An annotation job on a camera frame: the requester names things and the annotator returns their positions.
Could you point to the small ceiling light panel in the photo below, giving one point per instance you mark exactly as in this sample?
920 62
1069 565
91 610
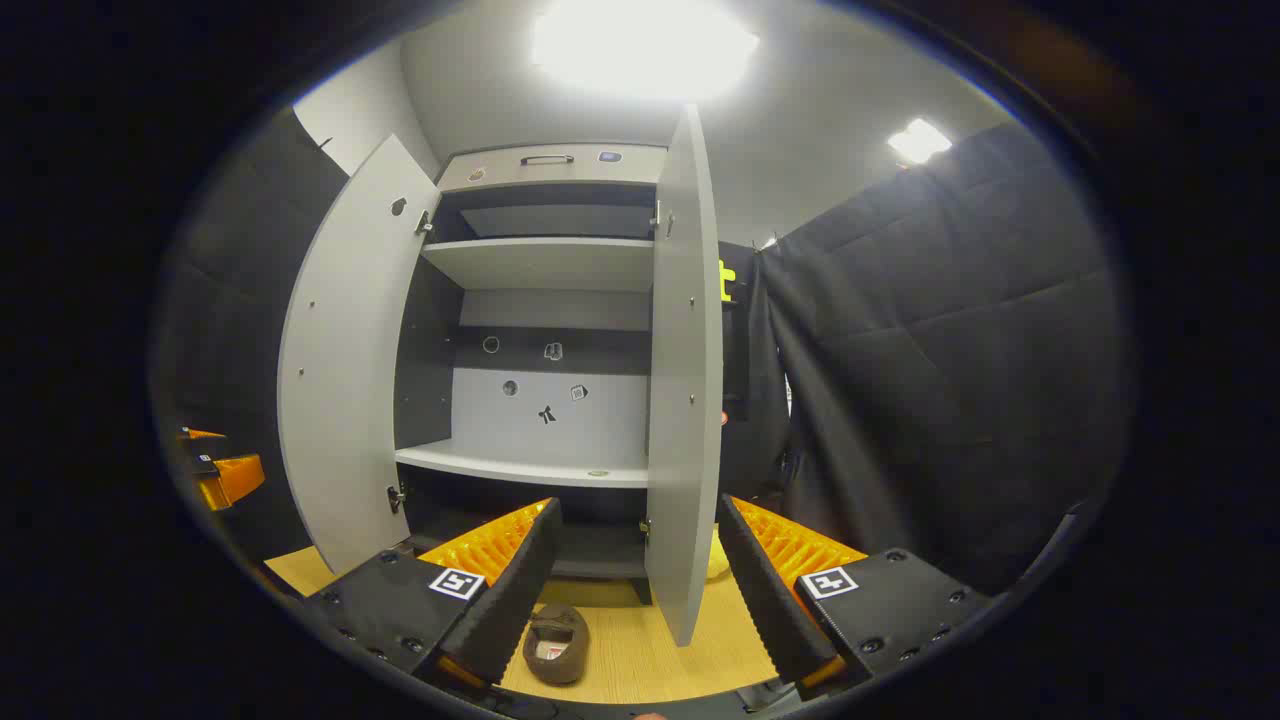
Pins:
918 140

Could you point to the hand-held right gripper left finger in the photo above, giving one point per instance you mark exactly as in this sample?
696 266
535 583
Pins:
520 590

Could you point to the yellow plush toy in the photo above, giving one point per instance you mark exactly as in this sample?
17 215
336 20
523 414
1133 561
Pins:
718 560

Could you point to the black backdrop cloth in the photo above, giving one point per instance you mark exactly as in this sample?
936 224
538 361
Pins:
240 330
950 350

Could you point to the large ceiling light panel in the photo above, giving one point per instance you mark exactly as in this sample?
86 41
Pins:
645 50

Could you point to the brown fuzzy shoe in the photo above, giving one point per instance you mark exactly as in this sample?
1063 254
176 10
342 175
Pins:
555 645

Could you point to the grey shoe cabinet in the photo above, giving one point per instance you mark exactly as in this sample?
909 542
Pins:
545 262

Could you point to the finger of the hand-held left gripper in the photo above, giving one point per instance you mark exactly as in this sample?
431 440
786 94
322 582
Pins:
205 447
232 482

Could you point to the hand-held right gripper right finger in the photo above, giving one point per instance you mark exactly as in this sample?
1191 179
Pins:
765 600

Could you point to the grey shoe cabinet door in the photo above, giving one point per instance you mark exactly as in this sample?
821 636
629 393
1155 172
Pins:
345 380
685 400

